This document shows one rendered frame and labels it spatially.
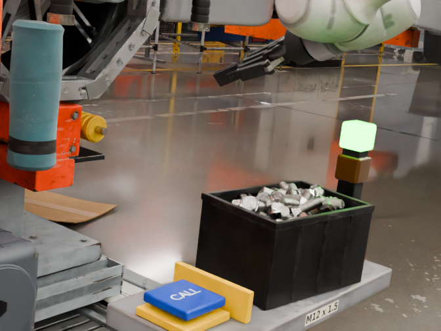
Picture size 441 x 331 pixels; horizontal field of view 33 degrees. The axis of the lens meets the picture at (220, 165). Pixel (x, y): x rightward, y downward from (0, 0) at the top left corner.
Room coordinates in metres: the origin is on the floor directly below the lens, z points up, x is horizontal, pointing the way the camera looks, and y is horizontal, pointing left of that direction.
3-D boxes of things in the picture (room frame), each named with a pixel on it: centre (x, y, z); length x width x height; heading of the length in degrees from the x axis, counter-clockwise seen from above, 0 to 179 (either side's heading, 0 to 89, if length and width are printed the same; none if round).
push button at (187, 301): (0.81, 0.02, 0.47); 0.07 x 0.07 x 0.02; 52
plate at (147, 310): (0.81, 0.02, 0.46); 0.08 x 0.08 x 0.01; 52
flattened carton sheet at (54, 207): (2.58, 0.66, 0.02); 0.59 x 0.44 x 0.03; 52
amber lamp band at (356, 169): (1.10, -0.20, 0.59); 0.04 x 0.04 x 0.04; 52
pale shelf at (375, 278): (0.94, -0.08, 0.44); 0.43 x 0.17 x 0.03; 142
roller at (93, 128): (1.63, 0.37, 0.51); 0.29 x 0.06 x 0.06; 52
